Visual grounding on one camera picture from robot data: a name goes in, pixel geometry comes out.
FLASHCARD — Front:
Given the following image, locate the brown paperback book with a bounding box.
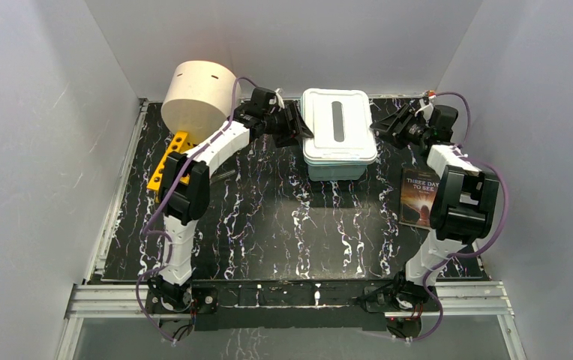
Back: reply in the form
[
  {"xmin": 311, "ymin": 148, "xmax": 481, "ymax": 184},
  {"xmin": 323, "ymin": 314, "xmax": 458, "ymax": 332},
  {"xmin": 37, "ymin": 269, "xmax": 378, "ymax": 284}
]
[{"xmin": 400, "ymin": 168, "xmax": 440, "ymax": 229}]

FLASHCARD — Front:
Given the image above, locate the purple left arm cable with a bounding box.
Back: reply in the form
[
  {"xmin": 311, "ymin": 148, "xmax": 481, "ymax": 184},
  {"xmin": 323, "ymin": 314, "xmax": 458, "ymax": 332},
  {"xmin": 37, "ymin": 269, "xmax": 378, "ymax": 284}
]
[{"xmin": 134, "ymin": 76, "xmax": 263, "ymax": 344}]

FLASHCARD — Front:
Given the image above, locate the white rectangular bin lid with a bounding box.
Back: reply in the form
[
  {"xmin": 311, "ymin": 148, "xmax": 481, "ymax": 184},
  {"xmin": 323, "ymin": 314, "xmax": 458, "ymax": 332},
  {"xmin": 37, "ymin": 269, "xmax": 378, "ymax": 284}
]
[{"xmin": 302, "ymin": 88, "xmax": 379, "ymax": 165}]

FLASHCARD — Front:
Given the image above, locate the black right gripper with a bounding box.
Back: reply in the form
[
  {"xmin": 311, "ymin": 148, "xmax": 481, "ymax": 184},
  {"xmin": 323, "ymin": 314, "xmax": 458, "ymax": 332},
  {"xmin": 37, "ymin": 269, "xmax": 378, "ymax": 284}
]
[{"xmin": 369, "ymin": 103, "xmax": 431, "ymax": 150}]

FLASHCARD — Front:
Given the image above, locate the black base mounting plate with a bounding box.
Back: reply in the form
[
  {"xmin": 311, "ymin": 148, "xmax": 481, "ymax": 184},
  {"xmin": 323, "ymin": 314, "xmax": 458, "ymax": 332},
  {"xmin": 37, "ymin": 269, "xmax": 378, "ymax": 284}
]
[{"xmin": 143, "ymin": 278, "xmax": 438, "ymax": 333}]

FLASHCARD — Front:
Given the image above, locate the clear glass test tube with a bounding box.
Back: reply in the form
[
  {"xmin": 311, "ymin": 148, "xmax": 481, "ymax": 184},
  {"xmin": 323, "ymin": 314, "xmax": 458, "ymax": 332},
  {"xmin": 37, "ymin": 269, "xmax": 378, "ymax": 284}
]
[{"xmin": 210, "ymin": 170, "xmax": 237, "ymax": 183}]

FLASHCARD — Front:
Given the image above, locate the yellow test tube rack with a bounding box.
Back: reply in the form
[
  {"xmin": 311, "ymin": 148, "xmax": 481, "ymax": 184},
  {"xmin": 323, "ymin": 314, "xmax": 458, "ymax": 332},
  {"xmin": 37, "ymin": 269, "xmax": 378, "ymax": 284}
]
[{"xmin": 146, "ymin": 130, "xmax": 193, "ymax": 192}]

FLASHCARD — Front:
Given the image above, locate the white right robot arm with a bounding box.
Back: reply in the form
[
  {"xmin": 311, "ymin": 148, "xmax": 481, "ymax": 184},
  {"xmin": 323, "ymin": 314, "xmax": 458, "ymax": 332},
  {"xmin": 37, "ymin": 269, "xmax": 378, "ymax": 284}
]
[{"xmin": 370, "ymin": 104, "xmax": 500, "ymax": 311}]

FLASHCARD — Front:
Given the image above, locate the aluminium frame rail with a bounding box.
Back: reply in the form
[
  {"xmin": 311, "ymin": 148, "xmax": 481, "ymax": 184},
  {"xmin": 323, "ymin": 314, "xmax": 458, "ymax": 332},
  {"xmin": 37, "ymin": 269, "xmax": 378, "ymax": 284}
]
[{"xmin": 64, "ymin": 281, "xmax": 515, "ymax": 319}]

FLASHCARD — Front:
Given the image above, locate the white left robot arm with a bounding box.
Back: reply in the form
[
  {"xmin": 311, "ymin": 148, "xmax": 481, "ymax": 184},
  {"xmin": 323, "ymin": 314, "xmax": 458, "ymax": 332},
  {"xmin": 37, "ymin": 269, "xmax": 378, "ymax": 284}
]
[{"xmin": 148, "ymin": 87, "xmax": 314, "ymax": 312}]

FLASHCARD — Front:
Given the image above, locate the mint green plastic bin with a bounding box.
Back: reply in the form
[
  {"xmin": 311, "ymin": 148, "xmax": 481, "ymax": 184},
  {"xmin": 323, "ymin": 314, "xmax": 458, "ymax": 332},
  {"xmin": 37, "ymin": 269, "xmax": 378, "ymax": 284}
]
[{"xmin": 300, "ymin": 94, "xmax": 373, "ymax": 182}]

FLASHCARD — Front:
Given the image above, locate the beige cylindrical container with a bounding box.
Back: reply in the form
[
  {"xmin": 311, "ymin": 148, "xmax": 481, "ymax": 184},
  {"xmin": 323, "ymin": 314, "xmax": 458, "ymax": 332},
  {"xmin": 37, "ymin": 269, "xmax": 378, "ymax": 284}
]
[{"xmin": 161, "ymin": 60, "xmax": 242, "ymax": 146}]

